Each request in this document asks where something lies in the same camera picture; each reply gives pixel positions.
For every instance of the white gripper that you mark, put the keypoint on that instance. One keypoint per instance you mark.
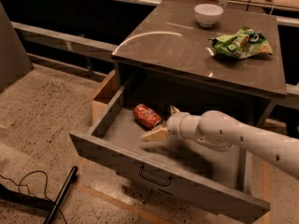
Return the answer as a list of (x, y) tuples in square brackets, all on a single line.
[(174, 124)]

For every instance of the red coke can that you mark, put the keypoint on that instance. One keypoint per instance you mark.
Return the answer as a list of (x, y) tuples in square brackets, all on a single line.
[(146, 116)]

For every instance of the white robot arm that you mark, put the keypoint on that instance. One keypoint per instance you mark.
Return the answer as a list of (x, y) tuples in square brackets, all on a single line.
[(218, 131)]

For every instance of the grey cabinet with counter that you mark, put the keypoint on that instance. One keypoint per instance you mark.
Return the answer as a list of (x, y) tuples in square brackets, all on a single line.
[(171, 41)]

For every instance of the grey open drawer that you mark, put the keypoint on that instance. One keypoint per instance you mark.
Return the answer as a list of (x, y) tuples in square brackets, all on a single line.
[(217, 182)]

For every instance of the black pole on floor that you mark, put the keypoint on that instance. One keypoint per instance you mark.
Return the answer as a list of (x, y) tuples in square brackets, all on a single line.
[(71, 178)]

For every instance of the green chip bag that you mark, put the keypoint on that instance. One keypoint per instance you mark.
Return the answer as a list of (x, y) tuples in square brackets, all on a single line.
[(245, 43)]

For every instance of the white ceramic bowl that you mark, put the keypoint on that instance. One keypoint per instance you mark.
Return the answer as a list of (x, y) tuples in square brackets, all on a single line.
[(208, 14)]

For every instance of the grey slanted panel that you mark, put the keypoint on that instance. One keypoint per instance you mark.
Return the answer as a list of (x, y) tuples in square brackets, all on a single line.
[(14, 61)]

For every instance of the black drawer handle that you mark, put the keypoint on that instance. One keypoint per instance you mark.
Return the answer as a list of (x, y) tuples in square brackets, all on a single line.
[(163, 182)]

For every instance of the grey horizontal rail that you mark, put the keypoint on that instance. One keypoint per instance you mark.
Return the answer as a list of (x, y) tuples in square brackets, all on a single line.
[(72, 43)]

